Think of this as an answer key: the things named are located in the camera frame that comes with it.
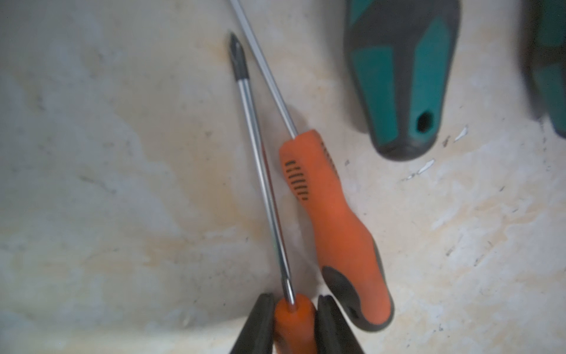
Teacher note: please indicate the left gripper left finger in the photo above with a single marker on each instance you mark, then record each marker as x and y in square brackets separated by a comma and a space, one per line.
[257, 334]

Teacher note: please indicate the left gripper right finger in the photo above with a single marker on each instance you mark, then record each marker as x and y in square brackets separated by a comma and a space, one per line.
[332, 331]

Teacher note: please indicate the orange screwdriver large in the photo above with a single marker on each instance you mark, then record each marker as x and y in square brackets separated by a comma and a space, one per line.
[294, 316]

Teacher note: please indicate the orange screwdriver small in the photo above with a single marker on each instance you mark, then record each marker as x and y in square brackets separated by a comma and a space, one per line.
[347, 254]

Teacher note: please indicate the green handle screwdriver left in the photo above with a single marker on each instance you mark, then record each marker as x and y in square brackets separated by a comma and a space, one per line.
[399, 54]

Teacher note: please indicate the green handle screwdriver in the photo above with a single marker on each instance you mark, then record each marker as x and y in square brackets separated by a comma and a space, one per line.
[548, 59]
[399, 54]

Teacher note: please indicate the green handle screwdriver right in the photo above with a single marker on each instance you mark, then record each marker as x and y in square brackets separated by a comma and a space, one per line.
[548, 59]

